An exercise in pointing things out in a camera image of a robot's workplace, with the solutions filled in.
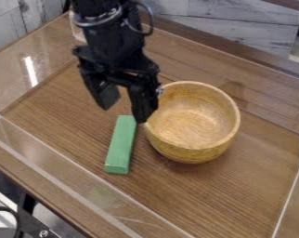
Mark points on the green rectangular block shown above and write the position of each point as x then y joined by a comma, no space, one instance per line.
118,157

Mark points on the brown wooden bowl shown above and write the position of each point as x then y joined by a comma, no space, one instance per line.
194,126

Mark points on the clear acrylic corner bracket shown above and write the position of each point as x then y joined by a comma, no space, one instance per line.
75,30

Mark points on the black table leg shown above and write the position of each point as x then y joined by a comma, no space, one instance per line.
25,209

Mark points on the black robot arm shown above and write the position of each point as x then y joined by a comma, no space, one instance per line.
95,7

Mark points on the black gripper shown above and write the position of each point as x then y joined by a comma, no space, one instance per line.
111,61

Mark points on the black metal base bracket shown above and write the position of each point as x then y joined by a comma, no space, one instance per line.
30,228

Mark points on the clear acrylic tray wall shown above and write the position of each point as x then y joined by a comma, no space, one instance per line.
54,137

